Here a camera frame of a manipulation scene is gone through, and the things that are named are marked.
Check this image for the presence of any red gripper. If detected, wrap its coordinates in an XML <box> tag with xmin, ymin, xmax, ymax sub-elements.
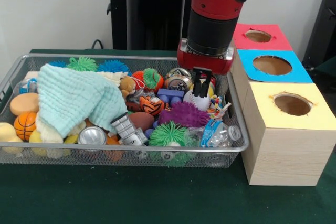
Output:
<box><xmin>177</xmin><ymin>38</ymin><xmax>235</xmax><ymax>98</ymax></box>

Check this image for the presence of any mint green knitted cloth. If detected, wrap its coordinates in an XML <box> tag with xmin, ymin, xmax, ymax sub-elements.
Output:
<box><xmin>37</xmin><ymin>64</ymin><xmax>128</xmax><ymax>138</ymax></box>

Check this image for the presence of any clear shallow bin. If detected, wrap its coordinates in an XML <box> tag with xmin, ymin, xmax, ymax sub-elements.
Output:
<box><xmin>0</xmin><ymin>52</ymin><xmax>251</xmax><ymax>168</ymax></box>

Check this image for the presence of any white baseball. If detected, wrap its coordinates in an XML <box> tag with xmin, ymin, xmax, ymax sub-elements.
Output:
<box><xmin>183</xmin><ymin>89</ymin><xmax>212</xmax><ymax>112</ymax></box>

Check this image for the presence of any purple spiky ball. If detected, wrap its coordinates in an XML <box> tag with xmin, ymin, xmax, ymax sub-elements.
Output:
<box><xmin>158</xmin><ymin>101</ymin><xmax>212</xmax><ymax>129</ymax></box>

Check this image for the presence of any crushed plastic water bottle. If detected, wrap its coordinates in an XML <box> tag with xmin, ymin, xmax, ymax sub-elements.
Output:
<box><xmin>201</xmin><ymin>119</ymin><xmax>242</xmax><ymax>148</ymax></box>

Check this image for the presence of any green spiky ball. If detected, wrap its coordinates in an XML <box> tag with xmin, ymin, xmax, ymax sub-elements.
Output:
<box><xmin>149</xmin><ymin>121</ymin><xmax>190</xmax><ymax>168</ymax></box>

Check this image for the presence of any large blue spiky ball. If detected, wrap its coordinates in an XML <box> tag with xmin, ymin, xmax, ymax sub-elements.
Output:
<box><xmin>97</xmin><ymin>59</ymin><xmax>130</xmax><ymax>73</ymax></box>

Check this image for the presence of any green fuzzy monster toy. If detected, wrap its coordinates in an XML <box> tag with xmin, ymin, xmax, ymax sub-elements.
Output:
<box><xmin>67</xmin><ymin>56</ymin><xmax>98</xmax><ymax>72</ymax></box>

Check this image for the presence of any dark green table cloth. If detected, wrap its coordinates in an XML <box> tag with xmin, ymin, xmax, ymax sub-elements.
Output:
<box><xmin>0</xmin><ymin>48</ymin><xmax>336</xmax><ymax>224</ymax></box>

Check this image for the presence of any pale orange round sponge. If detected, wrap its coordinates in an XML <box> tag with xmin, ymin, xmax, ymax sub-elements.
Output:
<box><xmin>9</xmin><ymin>93</ymin><xmax>40</xmax><ymax>117</ymax></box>

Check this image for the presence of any small orange basketball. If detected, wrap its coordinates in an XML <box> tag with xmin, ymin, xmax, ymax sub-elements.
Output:
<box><xmin>14</xmin><ymin>112</ymin><xmax>38</xmax><ymax>142</ymax></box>

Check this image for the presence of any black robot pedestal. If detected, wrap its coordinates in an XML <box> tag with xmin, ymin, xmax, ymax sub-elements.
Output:
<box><xmin>101</xmin><ymin>0</ymin><xmax>192</xmax><ymax>51</ymax></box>

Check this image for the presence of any black cable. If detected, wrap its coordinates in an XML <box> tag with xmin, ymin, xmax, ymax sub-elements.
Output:
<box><xmin>91</xmin><ymin>39</ymin><xmax>106</xmax><ymax>50</ymax></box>

